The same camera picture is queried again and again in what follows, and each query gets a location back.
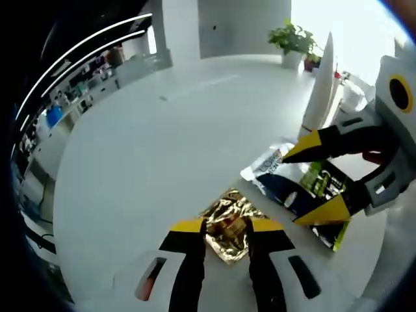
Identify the gold foil sachet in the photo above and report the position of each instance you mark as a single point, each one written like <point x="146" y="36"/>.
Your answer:
<point x="227" y="234"/>

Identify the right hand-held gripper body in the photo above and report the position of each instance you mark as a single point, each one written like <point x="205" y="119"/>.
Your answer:
<point x="398" y="61"/>

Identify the person's right hand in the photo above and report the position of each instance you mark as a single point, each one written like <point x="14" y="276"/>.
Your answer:
<point x="373" y="156"/>

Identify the white skincare tube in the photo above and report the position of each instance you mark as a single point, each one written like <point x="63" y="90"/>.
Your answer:
<point x="320" y="91"/>

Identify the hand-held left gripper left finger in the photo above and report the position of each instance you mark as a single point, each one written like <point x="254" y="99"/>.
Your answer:
<point x="185" y="260"/>

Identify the red flower pot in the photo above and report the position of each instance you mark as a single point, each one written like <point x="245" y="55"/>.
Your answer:
<point x="311" y="63"/>

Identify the green plant white pot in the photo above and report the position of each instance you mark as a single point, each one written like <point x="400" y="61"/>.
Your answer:
<point x="291" y="39"/>

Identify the blue storage bin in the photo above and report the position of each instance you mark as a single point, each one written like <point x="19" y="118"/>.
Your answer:
<point x="54" y="116"/>

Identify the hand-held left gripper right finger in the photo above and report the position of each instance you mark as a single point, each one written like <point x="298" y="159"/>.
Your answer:
<point x="266" y="260"/>

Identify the green black mask packet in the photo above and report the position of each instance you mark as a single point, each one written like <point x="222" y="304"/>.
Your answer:
<point x="292" y="191"/>

